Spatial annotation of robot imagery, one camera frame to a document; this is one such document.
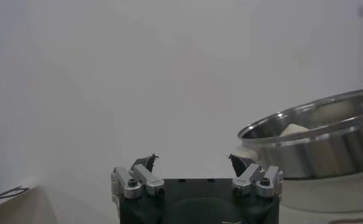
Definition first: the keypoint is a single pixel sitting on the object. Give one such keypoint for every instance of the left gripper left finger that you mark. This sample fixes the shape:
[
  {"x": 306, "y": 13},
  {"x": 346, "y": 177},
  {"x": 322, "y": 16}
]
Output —
[{"x": 137, "y": 179}]

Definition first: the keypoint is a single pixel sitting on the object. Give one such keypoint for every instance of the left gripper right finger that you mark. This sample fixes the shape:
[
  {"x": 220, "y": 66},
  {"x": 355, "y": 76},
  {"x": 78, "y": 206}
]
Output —
[{"x": 250, "y": 178}]

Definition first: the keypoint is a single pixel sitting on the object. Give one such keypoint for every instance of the white steamed baozi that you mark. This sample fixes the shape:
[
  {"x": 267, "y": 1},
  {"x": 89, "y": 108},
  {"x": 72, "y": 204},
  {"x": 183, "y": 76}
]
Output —
[{"x": 294, "y": 130}]

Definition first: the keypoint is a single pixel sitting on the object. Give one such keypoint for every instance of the stainless steel steamer basket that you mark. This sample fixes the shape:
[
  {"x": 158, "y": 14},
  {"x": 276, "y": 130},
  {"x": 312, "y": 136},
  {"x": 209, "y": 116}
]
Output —
[{"x": 321, "y": 155}]

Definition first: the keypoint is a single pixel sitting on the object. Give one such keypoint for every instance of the white electric cooker base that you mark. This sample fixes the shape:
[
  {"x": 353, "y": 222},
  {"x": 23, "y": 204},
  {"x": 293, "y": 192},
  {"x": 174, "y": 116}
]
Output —
[{"x": 327, "y": 194}]

